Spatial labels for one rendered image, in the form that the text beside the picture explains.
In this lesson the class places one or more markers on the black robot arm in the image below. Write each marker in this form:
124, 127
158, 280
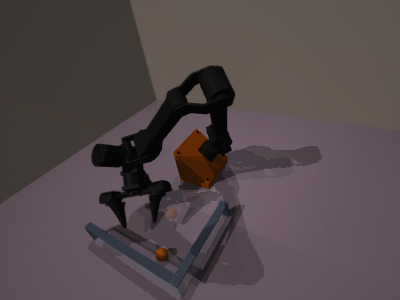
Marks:
219, 94

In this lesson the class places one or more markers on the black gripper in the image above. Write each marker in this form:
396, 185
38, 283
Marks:
133, 178

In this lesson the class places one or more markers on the brown ball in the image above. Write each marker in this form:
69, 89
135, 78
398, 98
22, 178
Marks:
161, 254

